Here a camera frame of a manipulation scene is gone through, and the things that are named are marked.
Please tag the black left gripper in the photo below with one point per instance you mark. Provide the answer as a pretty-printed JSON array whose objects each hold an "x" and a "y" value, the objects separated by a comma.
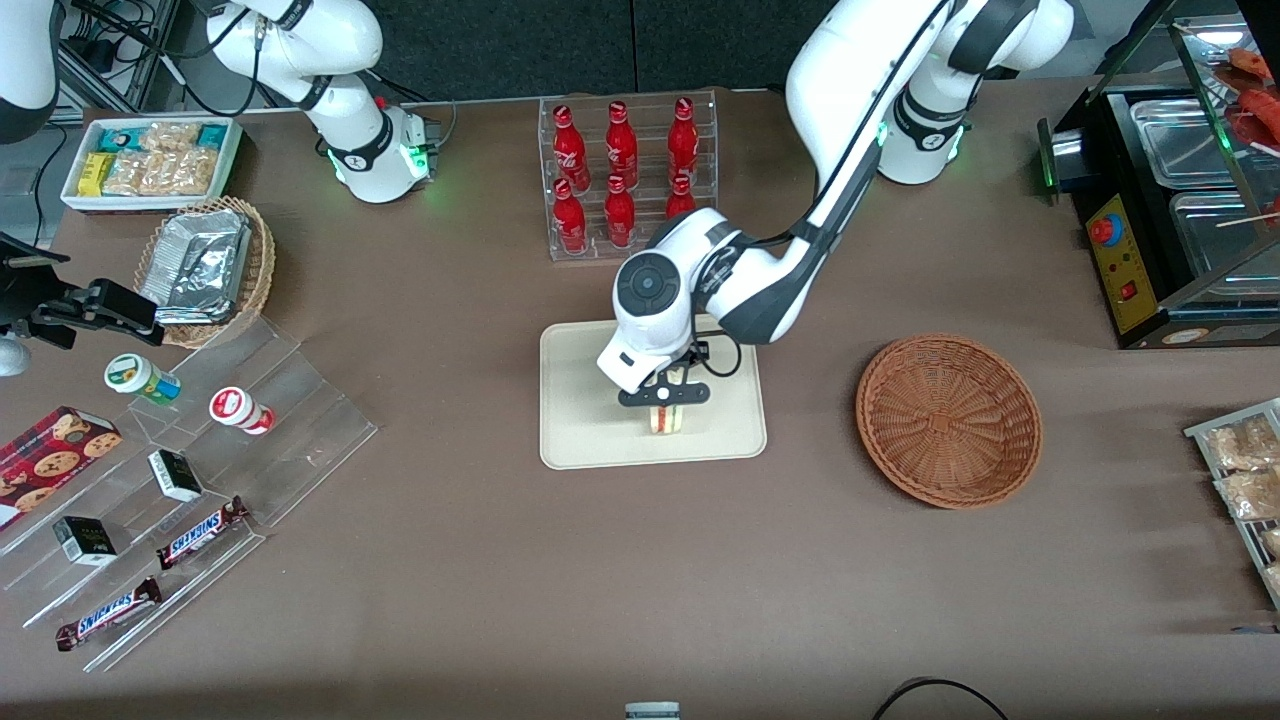
[{"x": 694, "y": 356}]

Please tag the red sausage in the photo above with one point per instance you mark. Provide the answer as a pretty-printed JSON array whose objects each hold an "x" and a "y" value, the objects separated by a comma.
[
  {"x": 1250, "y": 63},
  {"x": 1262, "y": 115}
]

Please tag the clear acrylic step display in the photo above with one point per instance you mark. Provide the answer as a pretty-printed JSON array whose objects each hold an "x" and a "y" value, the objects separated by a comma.
[{"x": 300, "y": 440}]

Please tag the grey object at table edge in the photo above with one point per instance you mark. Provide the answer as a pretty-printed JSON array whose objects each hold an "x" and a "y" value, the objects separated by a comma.
[{"x": 652, "y": 711}]

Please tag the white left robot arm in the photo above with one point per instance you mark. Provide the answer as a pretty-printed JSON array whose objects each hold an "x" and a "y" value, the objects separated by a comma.
[{"x": 850, "y": 100}]

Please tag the clear bag of pastries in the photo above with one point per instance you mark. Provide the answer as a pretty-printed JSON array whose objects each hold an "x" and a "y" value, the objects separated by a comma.
[
  {"x": 1245, "y": 443},
  {"x": 1255, "y": 494}
]

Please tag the brown round wicker basket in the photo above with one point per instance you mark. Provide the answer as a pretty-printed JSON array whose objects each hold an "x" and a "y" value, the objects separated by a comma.
[{"x": 950, "y": 420}]

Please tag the large clear bag of crackers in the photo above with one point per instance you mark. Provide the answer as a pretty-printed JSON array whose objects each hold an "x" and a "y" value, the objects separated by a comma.
[{"x": 160, "y": 173}]

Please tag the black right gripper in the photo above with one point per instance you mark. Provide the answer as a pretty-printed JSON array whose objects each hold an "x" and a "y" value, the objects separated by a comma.
[{"x": 20, "y": 296}]

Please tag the teal snack pack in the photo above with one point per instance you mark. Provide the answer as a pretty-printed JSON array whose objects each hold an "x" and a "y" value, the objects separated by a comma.
[
  {"x": 212, "y": 135},
  {"x": 118, "y": 138}
]

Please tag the red cap yoghurt bottle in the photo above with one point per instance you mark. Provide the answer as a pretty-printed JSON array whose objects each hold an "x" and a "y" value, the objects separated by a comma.
[{"x": 236, "y": 408}]

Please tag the white snack bin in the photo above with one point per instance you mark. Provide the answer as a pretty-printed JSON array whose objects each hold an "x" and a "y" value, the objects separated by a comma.
[{"x": 150, "y": 204}]

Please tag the yellow snack pack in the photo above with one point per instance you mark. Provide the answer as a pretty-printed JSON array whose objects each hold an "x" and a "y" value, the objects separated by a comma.
[{"x": 95, "y": 173}]

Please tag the red cookie box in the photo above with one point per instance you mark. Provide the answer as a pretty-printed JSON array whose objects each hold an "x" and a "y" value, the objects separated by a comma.
[{"x": 50, "y": 460}]

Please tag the light wicker basket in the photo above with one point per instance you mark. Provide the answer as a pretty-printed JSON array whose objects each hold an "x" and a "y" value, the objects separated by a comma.
[{"x": 258, "y": 270}]

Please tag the black food warmer appliance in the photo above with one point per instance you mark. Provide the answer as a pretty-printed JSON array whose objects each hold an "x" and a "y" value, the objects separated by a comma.
[{"x": 1125, "y": 290}]

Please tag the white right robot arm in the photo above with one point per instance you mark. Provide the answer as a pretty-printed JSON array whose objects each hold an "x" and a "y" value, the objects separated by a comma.
[{"x": 340, "y": 110}]

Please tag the Snickers bar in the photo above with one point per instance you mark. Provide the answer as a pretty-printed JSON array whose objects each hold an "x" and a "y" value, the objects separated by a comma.
[
  {"x": 108, "y": 613},
  {"x": 200, "y": 534}
]

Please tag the green cap yoghurt bottle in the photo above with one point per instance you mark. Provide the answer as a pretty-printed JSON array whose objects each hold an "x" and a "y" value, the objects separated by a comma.
[{"x": 135, "y": 376}]

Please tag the triangular sandwich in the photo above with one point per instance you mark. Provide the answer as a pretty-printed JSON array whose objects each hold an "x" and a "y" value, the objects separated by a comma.
[{"x": 672, "y": 420}]

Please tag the aluminium frame rack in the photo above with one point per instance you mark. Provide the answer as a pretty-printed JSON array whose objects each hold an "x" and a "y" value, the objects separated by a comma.
[{"x": 140, "y": 60}]

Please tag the clear acrylic bottle rack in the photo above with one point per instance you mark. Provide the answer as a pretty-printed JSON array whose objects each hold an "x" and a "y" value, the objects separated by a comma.
[{"x": 595, "y": 130}]

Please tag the small black box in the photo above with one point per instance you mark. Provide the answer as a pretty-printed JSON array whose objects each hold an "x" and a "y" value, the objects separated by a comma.
[
  {"x": 175, "y": 476},
  {"x": 85, "y": 541}
]

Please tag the tray of wrapped pastries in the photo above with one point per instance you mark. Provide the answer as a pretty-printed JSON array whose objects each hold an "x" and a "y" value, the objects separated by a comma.
[{"x": 1200, "y": 432}]

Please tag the silver foil packs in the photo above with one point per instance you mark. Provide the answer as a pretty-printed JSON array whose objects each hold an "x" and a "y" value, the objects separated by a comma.
[{"x": 195, "y": 265}]

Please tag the red cola bottle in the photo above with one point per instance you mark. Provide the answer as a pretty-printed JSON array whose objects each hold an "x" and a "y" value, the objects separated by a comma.
[
  {"x": 683, "y": 140},
  {"x": 621, "y": 145},
  {"x": 570, "y": 150},
  {"x": 681, "y": 197},
  {"x": 620, "y": 215},
  {"x": 570, "y": 220}
]

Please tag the cream plastic tray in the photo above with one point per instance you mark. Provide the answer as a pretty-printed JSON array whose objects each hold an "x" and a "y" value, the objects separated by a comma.
[{"x": 580, "y": 420}]

